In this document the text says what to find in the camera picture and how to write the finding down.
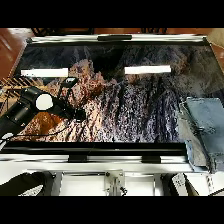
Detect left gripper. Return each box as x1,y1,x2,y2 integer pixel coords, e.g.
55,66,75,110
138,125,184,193
67,107,87,123

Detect blue-grey garment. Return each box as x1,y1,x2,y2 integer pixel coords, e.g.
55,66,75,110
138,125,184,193
177,96,224,174

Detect black cable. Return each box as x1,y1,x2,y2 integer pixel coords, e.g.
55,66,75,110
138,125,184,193
0,121,72,142

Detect silver frame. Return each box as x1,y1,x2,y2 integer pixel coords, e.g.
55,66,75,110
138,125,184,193
0,152,224,197

